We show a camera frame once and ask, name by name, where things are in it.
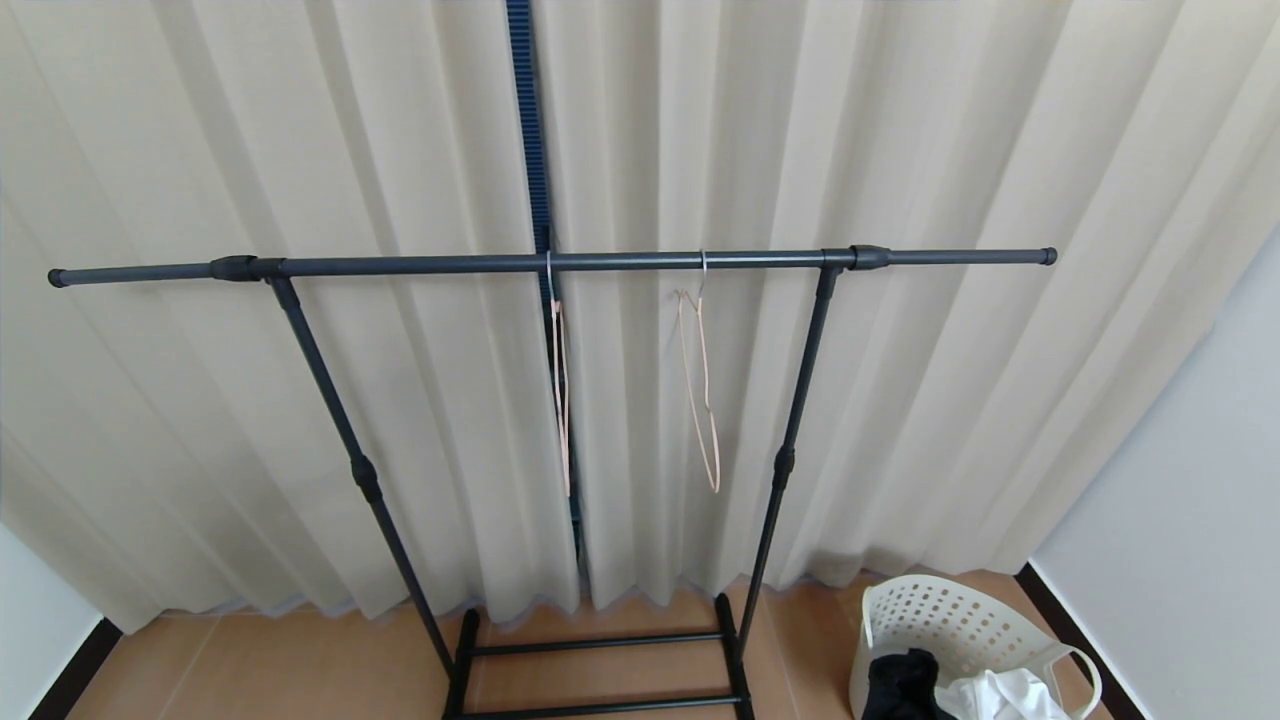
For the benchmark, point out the black shorts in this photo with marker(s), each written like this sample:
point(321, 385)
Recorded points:
point(900, 690)

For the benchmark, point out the pink clothes hanger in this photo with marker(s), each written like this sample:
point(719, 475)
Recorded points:
point(560, 380)
point(700, 400)

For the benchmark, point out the black clothes rack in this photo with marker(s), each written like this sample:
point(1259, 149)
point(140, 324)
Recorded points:
point(600, 262)

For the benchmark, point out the white laundry basket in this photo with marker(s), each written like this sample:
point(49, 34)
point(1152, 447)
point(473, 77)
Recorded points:
point(950, 625)

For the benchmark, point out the white curtain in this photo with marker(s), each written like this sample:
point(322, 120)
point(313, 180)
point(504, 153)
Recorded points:
point(250, 420)
point(900, 400)

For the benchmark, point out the white garment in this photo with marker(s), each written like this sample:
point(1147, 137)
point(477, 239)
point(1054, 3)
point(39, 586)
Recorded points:
point(1000, 698)

